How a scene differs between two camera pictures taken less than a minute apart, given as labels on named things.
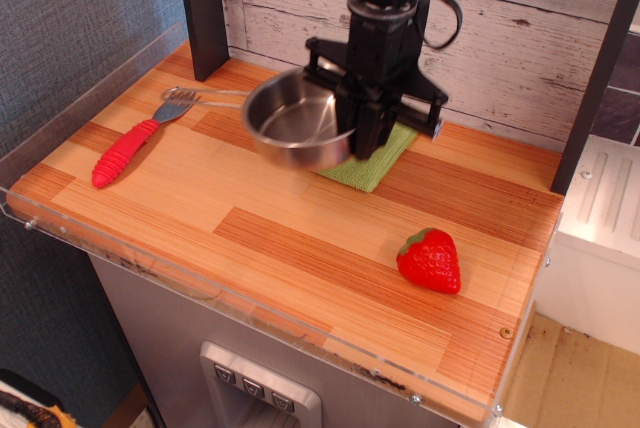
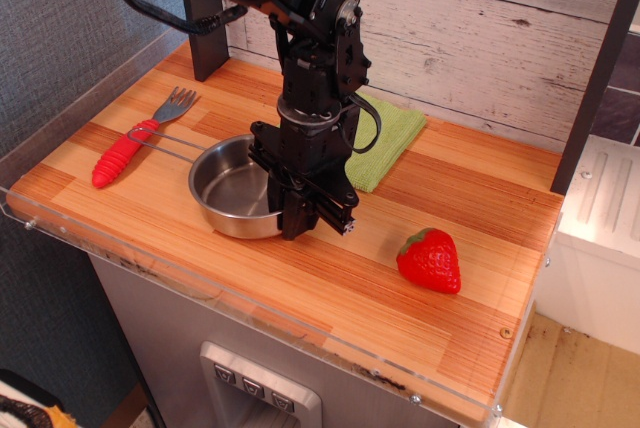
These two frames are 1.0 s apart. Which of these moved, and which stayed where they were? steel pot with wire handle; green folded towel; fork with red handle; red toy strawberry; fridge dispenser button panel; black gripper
Moved: steel pot with wire handle; black gripper
Stayed: fork with red handle; fridge dispenser button panel; green folded towel; red toy strawberry
